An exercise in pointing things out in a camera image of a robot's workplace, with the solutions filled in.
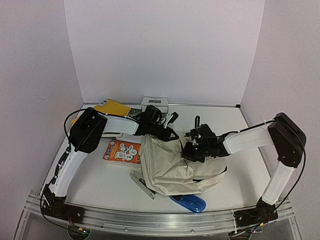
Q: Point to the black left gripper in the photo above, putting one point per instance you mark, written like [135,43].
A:
[165,136]

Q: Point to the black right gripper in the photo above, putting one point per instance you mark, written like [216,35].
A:
[191,146]

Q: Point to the beige canvas student bag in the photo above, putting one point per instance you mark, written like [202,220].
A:
[166,172]

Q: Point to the silver black stapler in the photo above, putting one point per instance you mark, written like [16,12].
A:
[139,180]

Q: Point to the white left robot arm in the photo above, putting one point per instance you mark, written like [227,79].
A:
[84,137]

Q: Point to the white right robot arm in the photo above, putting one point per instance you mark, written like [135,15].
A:
[281,133]

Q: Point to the white box with photo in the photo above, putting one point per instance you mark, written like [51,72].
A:
[159,102]

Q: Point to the dark Three Days book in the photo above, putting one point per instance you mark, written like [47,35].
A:
[133,113]

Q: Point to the blue pencil case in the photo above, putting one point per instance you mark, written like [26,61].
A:
[191,202]

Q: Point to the yellow hardcover book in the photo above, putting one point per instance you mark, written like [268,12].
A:
[112,108]

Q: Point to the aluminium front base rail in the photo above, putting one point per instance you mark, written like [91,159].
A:
[159,224]

